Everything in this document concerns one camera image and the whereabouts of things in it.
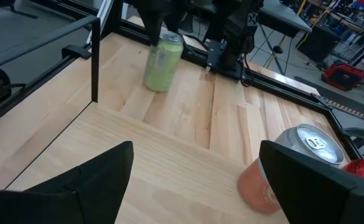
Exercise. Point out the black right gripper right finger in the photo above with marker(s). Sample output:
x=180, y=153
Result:
x=318, y=196

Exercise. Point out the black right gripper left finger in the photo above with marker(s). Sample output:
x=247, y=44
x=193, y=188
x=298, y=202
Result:
x=85, y=196

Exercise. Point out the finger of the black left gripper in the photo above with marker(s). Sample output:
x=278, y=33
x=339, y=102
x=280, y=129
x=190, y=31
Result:
x=155, y=18
x=178, y=18

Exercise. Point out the light green beverage can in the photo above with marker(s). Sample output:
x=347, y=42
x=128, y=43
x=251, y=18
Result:
x=161, y=68

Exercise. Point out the red beverage can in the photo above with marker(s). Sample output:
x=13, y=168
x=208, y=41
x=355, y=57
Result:
x=360, y=168

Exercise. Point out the orange and silver beverage can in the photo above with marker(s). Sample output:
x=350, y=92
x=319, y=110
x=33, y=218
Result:
x=256, y=189

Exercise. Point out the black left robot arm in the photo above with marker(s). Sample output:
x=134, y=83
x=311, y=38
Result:
x=234, y=37

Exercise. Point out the black hazard-striped floor mat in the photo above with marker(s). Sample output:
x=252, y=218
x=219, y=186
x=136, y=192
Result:
x=340, y=98

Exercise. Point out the dark grey desk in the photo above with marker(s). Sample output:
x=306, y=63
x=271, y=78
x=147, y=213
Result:
x=281, y=15

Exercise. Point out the red toolbox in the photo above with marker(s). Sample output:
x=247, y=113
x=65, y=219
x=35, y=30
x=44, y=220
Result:
x=343, y=77

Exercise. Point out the black case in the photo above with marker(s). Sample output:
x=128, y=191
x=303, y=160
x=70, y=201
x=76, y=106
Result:
x=318, y=42

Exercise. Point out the cluttered workbench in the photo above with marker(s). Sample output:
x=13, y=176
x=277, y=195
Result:
x=349, y=18

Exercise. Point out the black frame clamp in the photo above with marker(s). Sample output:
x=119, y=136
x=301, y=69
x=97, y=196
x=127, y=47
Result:
x=360, y=137
x=76, y=51

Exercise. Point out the black metal table frame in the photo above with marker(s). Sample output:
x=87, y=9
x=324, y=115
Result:
x=293, y=93

